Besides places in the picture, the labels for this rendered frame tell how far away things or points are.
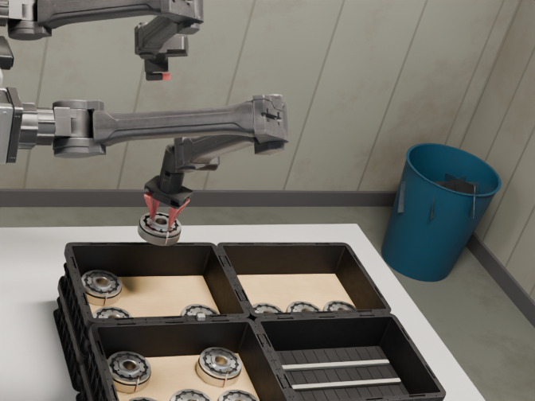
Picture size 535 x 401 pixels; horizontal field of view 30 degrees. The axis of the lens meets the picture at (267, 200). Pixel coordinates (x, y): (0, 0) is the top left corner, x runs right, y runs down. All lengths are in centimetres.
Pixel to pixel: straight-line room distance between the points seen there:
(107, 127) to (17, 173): 228
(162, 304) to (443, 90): 251
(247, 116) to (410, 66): 275
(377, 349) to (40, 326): 86
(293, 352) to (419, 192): 187
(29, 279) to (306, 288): 74
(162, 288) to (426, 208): 193
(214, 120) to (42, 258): 108
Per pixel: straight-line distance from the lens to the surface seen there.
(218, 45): 410
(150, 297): 255
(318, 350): 255
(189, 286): 262
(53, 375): 248
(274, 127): 188
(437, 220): 430
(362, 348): 261
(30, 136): 187
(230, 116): 186
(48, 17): 232
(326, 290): 276
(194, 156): 219
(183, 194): 237
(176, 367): 237
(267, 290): 268
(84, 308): 232
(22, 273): 276
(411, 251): 442
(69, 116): 190
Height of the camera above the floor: 240
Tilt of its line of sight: 31 degrees down
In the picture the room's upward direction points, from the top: 17 degrees clockwise
